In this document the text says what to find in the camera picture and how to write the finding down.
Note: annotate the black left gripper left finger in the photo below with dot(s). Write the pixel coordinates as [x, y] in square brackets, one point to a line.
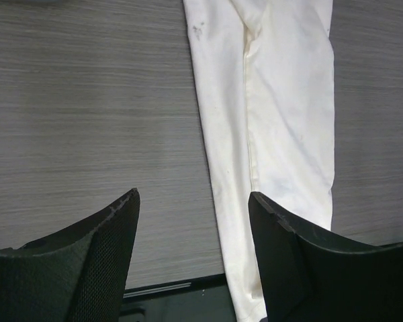
[76, 274]

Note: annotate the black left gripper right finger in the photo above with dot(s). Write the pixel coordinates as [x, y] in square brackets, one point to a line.
[311, 274]

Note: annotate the white t shirt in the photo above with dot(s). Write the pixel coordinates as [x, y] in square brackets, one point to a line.
[264, 76]

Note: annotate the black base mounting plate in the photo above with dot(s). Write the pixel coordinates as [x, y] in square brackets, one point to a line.
[200, 299]

